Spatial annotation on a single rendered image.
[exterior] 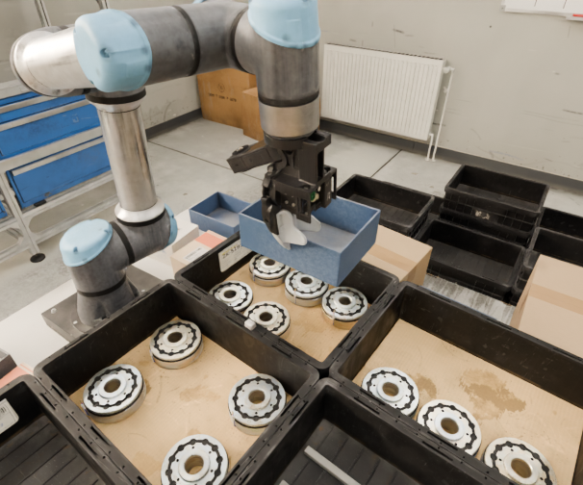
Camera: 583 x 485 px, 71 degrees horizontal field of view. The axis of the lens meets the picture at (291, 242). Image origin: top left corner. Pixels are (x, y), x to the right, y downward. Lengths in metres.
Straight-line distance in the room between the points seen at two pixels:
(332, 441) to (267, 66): 0.59
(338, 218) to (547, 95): 2.81
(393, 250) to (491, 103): 2.55
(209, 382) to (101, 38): 0.61
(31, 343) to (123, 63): 0.90
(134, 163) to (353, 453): 0.72
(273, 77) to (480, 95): 3.11
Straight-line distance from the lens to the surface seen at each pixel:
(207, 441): 0.75
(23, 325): 1.30
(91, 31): 0.48
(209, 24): 0.53
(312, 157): 0.52
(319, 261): 0.65
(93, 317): 1.11
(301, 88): 0.50
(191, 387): 0.85
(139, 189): 1.00
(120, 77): 0.48
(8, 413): 0.87
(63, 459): 0.85
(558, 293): 1.06
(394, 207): 2.00
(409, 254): 1.10
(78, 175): 2.77
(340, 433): 0.79
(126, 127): 0.93
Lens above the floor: 1.52
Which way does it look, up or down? 37 degrees down
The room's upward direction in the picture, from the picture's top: straight up
